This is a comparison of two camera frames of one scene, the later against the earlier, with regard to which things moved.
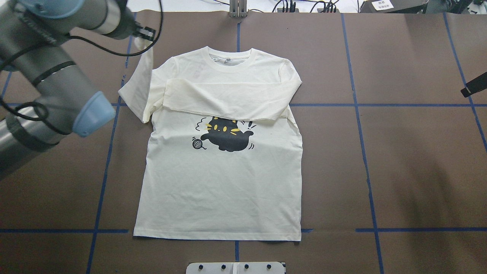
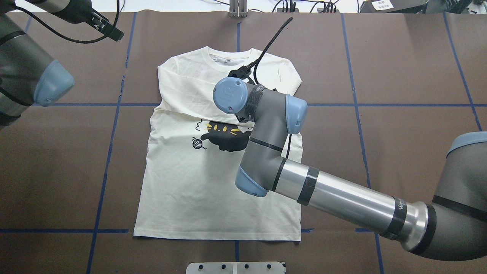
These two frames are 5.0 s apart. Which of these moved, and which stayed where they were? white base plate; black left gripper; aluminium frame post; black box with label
Moved: black left gripper
Stayed: white base plate; black box with label; aluminium frame post
